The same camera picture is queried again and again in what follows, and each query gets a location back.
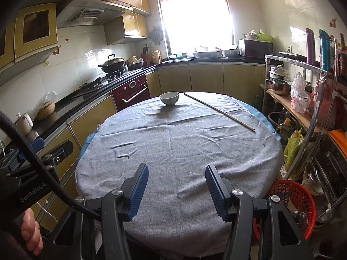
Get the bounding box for long thin wooden stick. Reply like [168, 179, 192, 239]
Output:
[184, 93, 256, 132]

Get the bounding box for knife block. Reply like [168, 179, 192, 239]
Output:
[141, 44, 151, 65]

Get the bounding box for yellow side base cabinets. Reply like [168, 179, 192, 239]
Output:
[27, 68, 163, 233]

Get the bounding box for yellow base cabinets under window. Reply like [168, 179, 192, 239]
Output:
[157, 61, 267, 103]

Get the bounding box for steel kitchenware pile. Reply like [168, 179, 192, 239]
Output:
[306, 149, 347, 223]

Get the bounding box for yellow corner wall cabinet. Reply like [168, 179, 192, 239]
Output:
[0, 24, 15, 69]

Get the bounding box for grey tablecloth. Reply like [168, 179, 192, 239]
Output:
[75, 92, 284, 258]

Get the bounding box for maroon built-in oven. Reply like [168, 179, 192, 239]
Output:
[111, 74, 151, 111]

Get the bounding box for black cable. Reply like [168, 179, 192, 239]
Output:
[0, 110, 101, 220]

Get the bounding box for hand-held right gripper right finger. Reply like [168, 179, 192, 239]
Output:
[205, 164, 315, 260]

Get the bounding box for person's left hand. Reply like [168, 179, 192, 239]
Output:
[20, 208, 44, 255]

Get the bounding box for orange plastic tray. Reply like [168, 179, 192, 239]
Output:
[327, 128, 347, 152]

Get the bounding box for metal storage rack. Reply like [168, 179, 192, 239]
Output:
[264, 54, 347, 223]

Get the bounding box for cooking oil bottle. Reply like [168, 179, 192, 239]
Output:
[277, 118, 295, 147]

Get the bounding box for purple thermos bottle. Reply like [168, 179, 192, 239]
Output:
[305, 28, 316, 66]

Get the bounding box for gas stove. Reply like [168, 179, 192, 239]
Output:
[79, 69, 144, 90]

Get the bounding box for small dark frying pan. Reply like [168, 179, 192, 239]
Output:
[127, 55, 145, 69]

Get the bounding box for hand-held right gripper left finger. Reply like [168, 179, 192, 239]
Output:
[53, 163, 149, 260]

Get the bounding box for white and pink plastic bag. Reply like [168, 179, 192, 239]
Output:
[290, 72, 311, 114]

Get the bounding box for clay pot in plastic bag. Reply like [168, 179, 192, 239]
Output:
[33, 91, 58, 121]

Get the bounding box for steel pot with lid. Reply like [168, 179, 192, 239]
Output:
[267, 77, 292, 96]

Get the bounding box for black wok with lid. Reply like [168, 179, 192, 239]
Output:
[98, 54, 128, 73]

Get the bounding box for wide metal basin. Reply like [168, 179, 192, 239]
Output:
[193, 50, 221, 59]

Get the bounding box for small white cooker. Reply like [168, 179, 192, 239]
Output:
[14, 112, 34, 136]

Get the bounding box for yellow cabinet beside hood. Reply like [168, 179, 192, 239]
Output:
[104, 12, 151, 46]

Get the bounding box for dark hanging wall item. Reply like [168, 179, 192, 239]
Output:
[149, 26, 164, 45]

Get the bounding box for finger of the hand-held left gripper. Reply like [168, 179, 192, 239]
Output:
[16, 138, 45, 163]
[41, 140, 74, 180]

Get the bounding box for green plastic basin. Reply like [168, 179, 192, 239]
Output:
[256, 30, 273, 41]

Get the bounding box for red plastic basket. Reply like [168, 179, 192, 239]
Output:
[251, 179, 317, 245]

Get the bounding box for range hood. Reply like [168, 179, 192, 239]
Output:
[56, 0, 133, 29]

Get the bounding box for kitchen window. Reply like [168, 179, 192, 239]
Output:
[154, 0, 235, 56]

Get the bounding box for black kitchen countertop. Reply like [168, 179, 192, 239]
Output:
[0, 55, 267, 168]

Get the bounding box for yellow green plastic bag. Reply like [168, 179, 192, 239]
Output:
[283, 128, 305, 171]

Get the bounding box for stack of white plates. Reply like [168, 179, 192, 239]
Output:
[269, 64, 289, 80]

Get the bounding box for yellow cabinet with brown panel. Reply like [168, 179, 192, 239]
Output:
[13, 3, 60, 59]

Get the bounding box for wooden shelf board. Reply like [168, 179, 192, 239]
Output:
[260, 83, 315, 133]

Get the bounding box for microwave oven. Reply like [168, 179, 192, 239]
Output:
[239, 38, 274, 58]

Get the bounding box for red translucent plastic bag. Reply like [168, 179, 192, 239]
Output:
[310, 83, 326, 109]

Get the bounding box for teal thermos bottle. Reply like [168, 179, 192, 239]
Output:
[318, 29, 331, 72]

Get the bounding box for white ceramic bowl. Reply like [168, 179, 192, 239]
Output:
[159, 91, 180, 106]

